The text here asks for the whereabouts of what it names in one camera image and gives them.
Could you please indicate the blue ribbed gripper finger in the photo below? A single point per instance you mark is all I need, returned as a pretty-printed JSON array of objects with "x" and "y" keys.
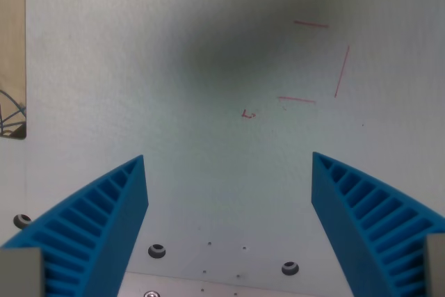
[
  {"x": 368, "y": 220},
  {"x": 87, "y": 227}
]

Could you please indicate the countersunk screw in plate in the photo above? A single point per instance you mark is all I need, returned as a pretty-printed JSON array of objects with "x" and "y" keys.
[
  {"x": 22, "y": 220},
  {"x": 156, "y": 250},
  {"x": 290, "y": 268}
]

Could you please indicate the small silver screw head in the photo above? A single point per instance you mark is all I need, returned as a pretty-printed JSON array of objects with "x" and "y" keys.
[{"x": 151, "y": 294}]

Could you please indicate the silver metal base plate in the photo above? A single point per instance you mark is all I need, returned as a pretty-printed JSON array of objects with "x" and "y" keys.
[{"x": 243, "y": 284}]

